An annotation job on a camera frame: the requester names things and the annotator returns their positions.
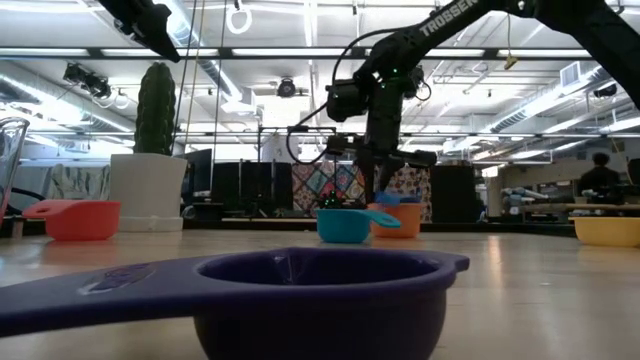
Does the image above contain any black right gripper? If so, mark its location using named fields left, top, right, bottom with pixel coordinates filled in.
left=327, top=74, right=437, bottom=203

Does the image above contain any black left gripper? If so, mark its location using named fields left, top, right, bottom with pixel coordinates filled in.
left=97, top=0, right=182, bottom=64

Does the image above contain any blue measuring cup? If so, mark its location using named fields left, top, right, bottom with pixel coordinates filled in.
left=374, top=190, right=422, bottom=207

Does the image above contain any orange measuring cup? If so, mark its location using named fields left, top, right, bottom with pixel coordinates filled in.
left=368, top=201, right=424, bottom=240

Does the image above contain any teal measuring cup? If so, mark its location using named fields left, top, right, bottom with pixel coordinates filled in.
left=315, top=208, right=403, bottom=245

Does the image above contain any purple measuring cup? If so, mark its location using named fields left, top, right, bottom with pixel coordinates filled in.
left=0, top=247, right=471, bottom=360

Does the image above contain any red measuring cup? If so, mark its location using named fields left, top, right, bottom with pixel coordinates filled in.
left=22, top=199, right=122, bottom=243

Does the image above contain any yellow measuring cup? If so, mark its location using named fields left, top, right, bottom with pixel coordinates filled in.
left=573, top=216, right=640, bottom=248

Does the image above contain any floral patterned cloth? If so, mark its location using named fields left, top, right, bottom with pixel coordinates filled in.
left=372, top=161, right=434, bottom=225

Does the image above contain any small lit tree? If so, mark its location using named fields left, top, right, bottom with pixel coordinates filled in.
left=319, top=191, right=345, bottom=211

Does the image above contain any colourful geometric quilt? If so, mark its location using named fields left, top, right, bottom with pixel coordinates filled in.
left=292, top=161, right=368, bottom=218

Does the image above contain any tall green cactus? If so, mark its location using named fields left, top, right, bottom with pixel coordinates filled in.
left=133, top=61, right=178, bottom=156

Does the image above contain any black cabinet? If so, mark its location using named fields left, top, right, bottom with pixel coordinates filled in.
left=429, top=164, right=478, bottom=224

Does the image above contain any black ceiling lamp cluster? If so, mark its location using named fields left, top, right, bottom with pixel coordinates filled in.
left=61, top=61, right=114, bottom=101

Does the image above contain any white cylinder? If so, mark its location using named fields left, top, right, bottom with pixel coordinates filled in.
left=260, top=133, right=301, bottom=164

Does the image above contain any black partition panel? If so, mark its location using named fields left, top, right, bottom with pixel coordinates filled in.
left=211, top=160, right=294, bottom=218

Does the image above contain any black computer monitor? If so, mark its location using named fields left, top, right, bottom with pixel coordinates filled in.
left=177, top=148, right=214, bottom=204

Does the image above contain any white planter pot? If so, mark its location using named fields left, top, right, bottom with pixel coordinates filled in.
left=108, top=152, right=189, bottom=233

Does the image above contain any leaf patterned cloth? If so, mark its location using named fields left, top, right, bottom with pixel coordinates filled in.
left=44, top=163, right=112, bottom=202

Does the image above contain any wooden desk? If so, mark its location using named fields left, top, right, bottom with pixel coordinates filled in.
left=519, top=201, right=640, bottom=212

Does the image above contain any black office chair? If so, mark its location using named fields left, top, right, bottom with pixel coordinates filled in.
left=4, top=185, right=49, bottom=221

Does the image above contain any white ceiling air vent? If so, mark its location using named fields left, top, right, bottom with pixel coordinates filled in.
left=559, top=61, right=583, bottom=89

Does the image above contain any person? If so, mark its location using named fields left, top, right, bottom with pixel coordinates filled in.
left=577, top=151, right=624, bottom=204

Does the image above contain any thin black hanging cable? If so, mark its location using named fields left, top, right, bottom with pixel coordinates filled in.
left=171, top=0, right=200, bottom=154

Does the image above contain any white hanging ring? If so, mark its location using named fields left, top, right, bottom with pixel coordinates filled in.
left=225, top=3, right=253, bottom=36

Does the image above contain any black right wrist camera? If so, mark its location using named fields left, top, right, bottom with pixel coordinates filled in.
left=326, top=81, right=372, bottom=123

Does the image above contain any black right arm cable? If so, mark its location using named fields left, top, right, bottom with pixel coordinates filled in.
left=285, top=26, right=397, bottom=166

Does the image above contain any black ceiling camera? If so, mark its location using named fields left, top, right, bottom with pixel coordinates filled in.
left=408, top=65, right=433, bottom=103

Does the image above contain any black metal frame stand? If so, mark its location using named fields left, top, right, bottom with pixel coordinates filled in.
left=256, top=125, right=339, bottom=219

